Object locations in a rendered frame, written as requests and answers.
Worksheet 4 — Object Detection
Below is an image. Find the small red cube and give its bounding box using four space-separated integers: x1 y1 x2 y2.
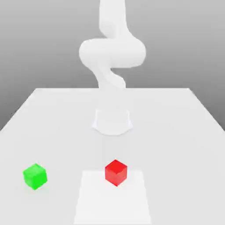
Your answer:
105 159 128 187

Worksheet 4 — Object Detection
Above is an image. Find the small green cube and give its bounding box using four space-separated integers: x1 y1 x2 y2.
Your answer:
22 163 48 191

